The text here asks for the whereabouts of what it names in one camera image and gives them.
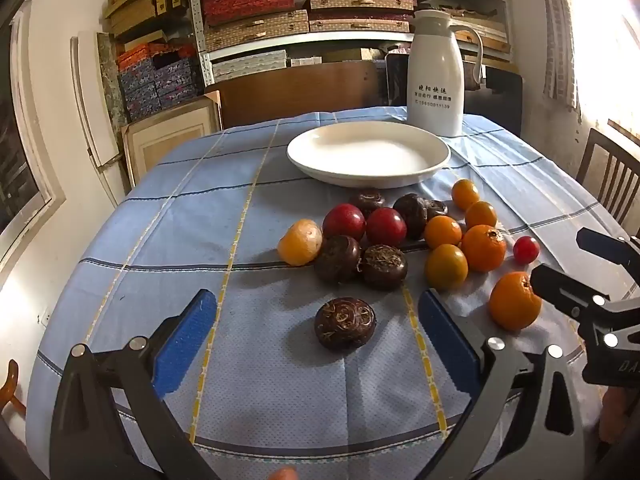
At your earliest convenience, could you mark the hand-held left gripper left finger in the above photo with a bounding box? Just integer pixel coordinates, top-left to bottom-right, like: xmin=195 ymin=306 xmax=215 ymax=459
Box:
xmin=49 ymin=288 xmax=221 ymax=480

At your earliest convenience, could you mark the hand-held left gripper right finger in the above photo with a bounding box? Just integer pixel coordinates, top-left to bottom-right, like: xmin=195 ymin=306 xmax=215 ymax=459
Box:
xmin=417 ymin=287 xmax=588 ymax=480

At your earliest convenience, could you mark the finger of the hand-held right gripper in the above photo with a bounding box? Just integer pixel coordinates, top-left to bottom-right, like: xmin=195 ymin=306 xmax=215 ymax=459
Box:
xmin=530 ymin=262 xmax=616 ymax=328
xmin=575 ymin=226 xmax=640 ymax=276

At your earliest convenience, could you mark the large tangerine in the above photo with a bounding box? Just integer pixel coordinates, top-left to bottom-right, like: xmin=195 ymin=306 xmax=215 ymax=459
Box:
xmin=488 ymin=271 xmax=543 ymax=332
xmin=461 ymin=225 xmax=507 ymax=273

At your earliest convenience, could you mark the red cherry tomato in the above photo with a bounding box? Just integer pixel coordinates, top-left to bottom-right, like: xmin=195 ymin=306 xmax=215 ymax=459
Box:
xmin=513 ymin=236 xmax=541 ymax=265

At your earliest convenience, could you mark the small orange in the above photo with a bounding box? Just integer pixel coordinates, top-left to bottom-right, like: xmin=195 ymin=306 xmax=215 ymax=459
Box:
xmin=465 ymin=201 xmax=498 ymax=231
xmin=424 ymin=215 xmax=463 ymax=251
xmin=451 ymin=179 xmax=480 ymax=212
xmin=425 ymin=243 xmax=469 ymax=291

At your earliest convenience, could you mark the red plum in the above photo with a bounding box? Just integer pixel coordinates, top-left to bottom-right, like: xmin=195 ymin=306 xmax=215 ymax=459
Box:
xmin=366 ymin=207 xmax=408 ymax=248
xmin=322 ymin=203 xmax=367 ymax=242

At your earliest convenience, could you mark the pale yellow plum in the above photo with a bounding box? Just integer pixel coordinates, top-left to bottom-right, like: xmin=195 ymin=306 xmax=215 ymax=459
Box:
xmin=277 ymin=218 xmax=324 ymax=267

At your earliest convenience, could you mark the white plate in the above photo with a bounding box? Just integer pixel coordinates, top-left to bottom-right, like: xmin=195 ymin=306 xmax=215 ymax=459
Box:
xmin=286 ymin=121 xmax=451 ymax=190

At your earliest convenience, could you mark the person's right hand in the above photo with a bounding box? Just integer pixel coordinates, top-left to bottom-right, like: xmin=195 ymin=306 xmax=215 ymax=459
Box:
xmin=597 ymin=387 xmax=640 ymax=446

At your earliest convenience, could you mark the dark wooden slatted chair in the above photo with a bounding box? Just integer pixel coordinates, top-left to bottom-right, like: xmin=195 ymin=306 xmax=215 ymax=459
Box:
xmin=575 ymin=127 xmax=640 ymax=231

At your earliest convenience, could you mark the blue checked tablecloth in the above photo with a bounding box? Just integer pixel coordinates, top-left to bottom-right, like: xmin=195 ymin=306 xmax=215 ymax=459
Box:
xmin=25 ymin=105 xmax=640 ymax=480

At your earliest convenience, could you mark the orange wooden chair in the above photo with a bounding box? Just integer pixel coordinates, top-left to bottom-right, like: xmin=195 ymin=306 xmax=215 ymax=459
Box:
xmin=0 ymin=360 xmax=26 ymax=416

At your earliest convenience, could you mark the patterned lace curtain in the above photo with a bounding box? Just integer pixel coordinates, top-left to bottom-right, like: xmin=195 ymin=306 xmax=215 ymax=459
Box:
xmin=540 ymin=0 xmax=586 ymax=126

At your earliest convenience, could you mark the white thermos jug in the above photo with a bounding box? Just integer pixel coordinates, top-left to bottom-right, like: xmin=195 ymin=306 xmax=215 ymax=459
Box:
xmin=406 ymin=9 xmax=485 ymax=138

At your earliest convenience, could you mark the white framed window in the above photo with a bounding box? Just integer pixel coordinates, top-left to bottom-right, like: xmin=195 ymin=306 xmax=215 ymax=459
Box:
xmin=0 ymin=0 xmax=66 ymax=261

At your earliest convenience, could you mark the white leaning panel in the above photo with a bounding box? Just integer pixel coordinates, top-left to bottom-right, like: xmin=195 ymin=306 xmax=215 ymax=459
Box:
xmin=70 ymin=32 xmax=121 ymax=168

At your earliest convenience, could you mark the stack of blue patterned boxes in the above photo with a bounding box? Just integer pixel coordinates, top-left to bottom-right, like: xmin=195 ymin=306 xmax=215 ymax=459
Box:
xmin=117 ymin=55 xmax=203 ymax=121

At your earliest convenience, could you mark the brown wooden board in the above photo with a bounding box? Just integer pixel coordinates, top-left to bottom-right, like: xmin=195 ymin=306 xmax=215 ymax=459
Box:
xmin=205 ymin=60 xmax=388 ymax=128

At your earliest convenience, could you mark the mottled stone slab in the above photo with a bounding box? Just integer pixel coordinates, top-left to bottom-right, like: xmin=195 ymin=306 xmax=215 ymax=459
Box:
xmin=96 ymin=32 xmax=131 ymax=136

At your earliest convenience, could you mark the stack of white patterned boxes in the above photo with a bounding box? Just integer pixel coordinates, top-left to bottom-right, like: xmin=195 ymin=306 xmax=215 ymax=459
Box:
xmin=212 ymin=50 xmax=288 ymax=81

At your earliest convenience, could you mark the stack of orange boxes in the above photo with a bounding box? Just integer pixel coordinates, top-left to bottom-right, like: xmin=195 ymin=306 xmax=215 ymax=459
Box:
xmin=116 ymin=42 xmax=198 ymax=68

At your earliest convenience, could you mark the white metal shelf rack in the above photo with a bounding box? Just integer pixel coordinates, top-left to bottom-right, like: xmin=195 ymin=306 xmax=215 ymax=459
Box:
xmin=187 ymin=0 xmax=516 ymax=86

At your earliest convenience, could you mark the large woven straw box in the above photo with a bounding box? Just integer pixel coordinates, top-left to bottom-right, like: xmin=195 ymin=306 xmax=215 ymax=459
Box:
xmin=205 ymin=10 xmax=311 ymax=53

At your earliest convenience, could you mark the stack of yellow wooden boxes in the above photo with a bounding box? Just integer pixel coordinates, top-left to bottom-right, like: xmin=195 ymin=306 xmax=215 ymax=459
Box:
xmin=102 ymin=0 xmax=188 ymax=43

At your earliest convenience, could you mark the stack of woven flat boxes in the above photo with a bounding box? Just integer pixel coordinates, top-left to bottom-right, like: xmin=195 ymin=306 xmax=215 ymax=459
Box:
xmin=307 ymin=0 xmax=438 ymax=33

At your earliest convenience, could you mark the wooden picture frame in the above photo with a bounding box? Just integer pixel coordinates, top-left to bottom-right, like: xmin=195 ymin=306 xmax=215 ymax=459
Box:
xmin=122 ymin=95 xmax=223 ymax=188

